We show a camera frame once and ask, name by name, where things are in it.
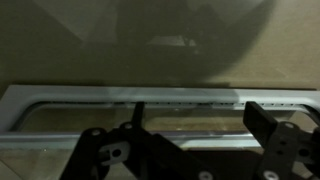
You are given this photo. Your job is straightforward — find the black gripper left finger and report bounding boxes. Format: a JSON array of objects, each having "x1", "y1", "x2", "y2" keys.
[{"x1": 59, "y1": 101, "x2": 214, "y2": 180}]

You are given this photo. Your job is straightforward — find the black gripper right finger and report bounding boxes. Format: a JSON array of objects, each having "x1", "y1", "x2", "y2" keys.
[{"x1": 243, "y1": 100, "x2": 320, "y2": 180}]

